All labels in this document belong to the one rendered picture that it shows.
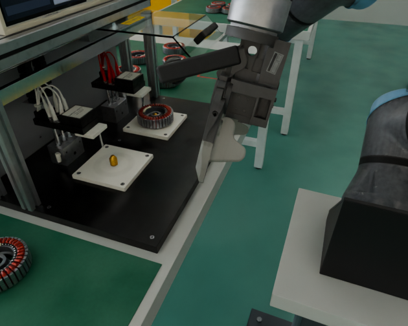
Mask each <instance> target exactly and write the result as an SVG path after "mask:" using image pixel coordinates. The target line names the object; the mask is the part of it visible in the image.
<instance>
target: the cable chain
mask: <svg viewBox="0 0 408 326"><path fill-rule="evenodd" d="M31 62H32V65H33V66H34V70H36V69H39V68H41V67H43V66H45V65H46V61H45V57H44V56H40V57H38V58H36V59H34V60H32V61H29V62H27V63H25V64H23V65H20V66H18V67H17V70H18V73H21V74H20V75H19V76H20V77H22V76H24V75H26V74H28V73H30V72H32V71H33V70H32V67H31ZM44 91H45V93H46V95H47V97H48V98H50V97H51V96H53V94H52V91H51V90H50V89H48V88H46V89H45V90H44ZM26 95H27V97H28V100H25V101H24V102H23V103H25V104H29V105H34V104H35V103H36V94H35V90H32V91H30V92H28V93H27V94H26Z"/></svg>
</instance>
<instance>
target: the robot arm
mask: <svg viewBox="0 0 408 326"><path fill-rule="evenodd" d="M376 1H377V0H231V4H230V8H229V13H228V16H227V20H228V21H229V22H231V24H230V25H227V28H226V31H225V35H228V36H232V37H235V38H240V39H241V42H240V45H238V46H237V45H234V46H231V47H227V48H224V49H220V50H215V51H212V52H208V53H204V54H200V55H197V56H192V57H189V58H185V59H181V58H169V59H167V60H166V61H165V62H164V64H163V65H159V66H158V67H157V74H158V77H159V81H160V82H161V83H168V82H169V83H171V84H179V83H182V82H183V81H184V80H185V79H186V78H188V77H191V76H196V75H199V74H203V73H206V72H211V71H216V70H218V71H217V73H216V74H217V77H218V78H217V79H216V83H215V86H214V90H213V93H212V98H211V101H210V107H209V111H210V112H209V116H208V119H207V123H206V126H205V131H204V134H203V140H202V142H201V147H200V150H199V155H198V160H197V163H196V171H197V175H198V180H199V182H201V183H203V181H204V179H205V175H206V172H207V168H208V165H209V162H239V161H241V160H243V159H244V157H245V152H246V150H245V148H244V147H243V145H241V144H240V143H239V142H237V141H236V140H235V139H234V135H245V134H247V133H248V131H249V128H248V127H247V126H246V125H245V124H248V125H255V126H258V127H263V128H266V126H267V123H268V120H269V116H270V114H271V110H272V108H273V106H274V105H273V104H274V102H276V100H277V98H276V95H277V91H278V87H279V84H280V82H279V81H280V77H281V75H282V71H283V68H284V65H285V62H286V58H287V56H288V52H289V48H290V46H291V43H289V41H290V40H291V39H292V38H294V37H295V36H296V35H298V34H299V33H301V32H302V31H303V30H305V29H307V28H308V27H309V26H311V25H312V24H314V23H316V22H317V21H319V20H320V19H322V18H323V17H324V16H326V15H328V14H329V13H330V12H332V11H334V10H335V9H336V8H338V7H340V6H344V7H345V8H347V9H351V8H353V9H356V10H362V9H365V8H367V7H369V6H370V5H372V4H374V3H375V2H376ZM250 46H254V47H256V49H257V52H256V54H254V55H250V53H248V48H249V47H250ZM243 123H244V124H243ZM366 124H367V127H366V131H365V137H364V141H363V146H362V150H361V156H360V159H359V166H358V169H357V172H356V174H355V175H354V177H353V179H352V180H351V182H350V184H349V185H348V187H347V189H346V190H345V192H344V193H343V196H342V198H341V200H342V199H343V198H344V197H348V198H351V199H357V200H360V201H365V202H371V203H374V204H379V205H382V206H387V207H391V208H396V209H399V210H404V211H408V90H407V89H398V90H394V91H391V92H387V93H385V94H383V95H381V96H380V97H379V98H377V99H376V100H375V101H374V103H373V104H372V107H371V109H370V113H369V115H368V117H367V122H366Z"/></svg>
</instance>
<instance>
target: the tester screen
mask: <svg viewBox="0 0 408 326"><path fill-rule="evenodd" d="M27 1H31V0H0V2H1V6H2V8H3V12H4V14H5V17H6V21H7V22H9V21H13V20H15V19H19V18H22V17H26V16H29V15H32V14H36V13H39V12H42V11H45V10H49V9H52V8H56V7H58V6H62V5H66V4H69V3H72V2H75V1H79V0H70V1H66V2H63V3H59V4H57V5H54V1H53V0H50V2H51V3H50V4H49V5H45V6H41V7H38V8H34V9H32V10H27V11H25V12H21V13H18V14H14V15H11V16H7V13H6V10H5V7H7V6H12V5H16V4H20V3H24V2H27Z"/></svg>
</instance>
